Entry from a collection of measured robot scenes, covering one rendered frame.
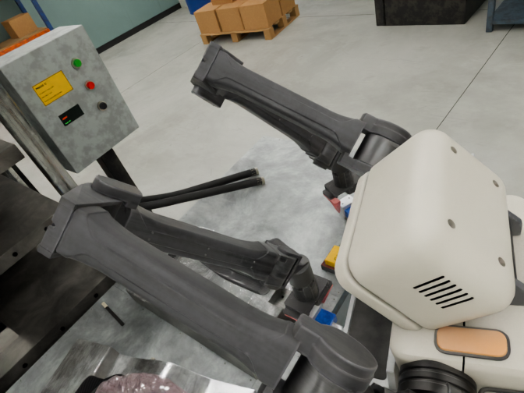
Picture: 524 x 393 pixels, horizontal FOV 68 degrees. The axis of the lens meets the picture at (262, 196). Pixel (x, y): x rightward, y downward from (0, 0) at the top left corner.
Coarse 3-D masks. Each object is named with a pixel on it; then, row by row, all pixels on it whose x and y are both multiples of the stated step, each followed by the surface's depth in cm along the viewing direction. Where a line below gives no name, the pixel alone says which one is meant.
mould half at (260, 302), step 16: (176, 256) 112; (208, 272) 108; (224, 288) 105; (240, 288) 103; (288, 288) 98; (144, 304) 115; (256, 304) 97; (272, 304) 96; (176, 320) 102; (192, 336) 104; (224, 352) 93; (240, 368) 94
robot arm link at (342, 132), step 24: (216, 48) 72; (216, 72) 72; (240, 72) 72; (240, 96) 77; (264, 96) 72; (288, 96) 71; (288, 120) 75; (312, 120) 71; (336, 120) 70; (360, 120) 70; (384, 120) 69; (336, 144) 71; (360, 168) 69
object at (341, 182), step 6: (336, 174) 111; (342, 174) 109; (348, 174) 110; (354, 174) 116; (336, 180) 112; (342, 180) 111; (348, 180) 111; (354, 180) 114; (324, 186) 116; (330, 186) 115; (336, 186) 114; (342, 186) 113; (348, 186) 113; (336, 192) 112; (342, 192) 112
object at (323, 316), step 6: (318, 306) 96; (312, 312) 95; (318, 312) 96; (324, 312) 96; (330, 312) 95; (318, 318) 95; (324, 318) 95; (330, 318) 94; (336, 318) 95; (330, 324) 93; (336, 324) 93; (342, 330) 92
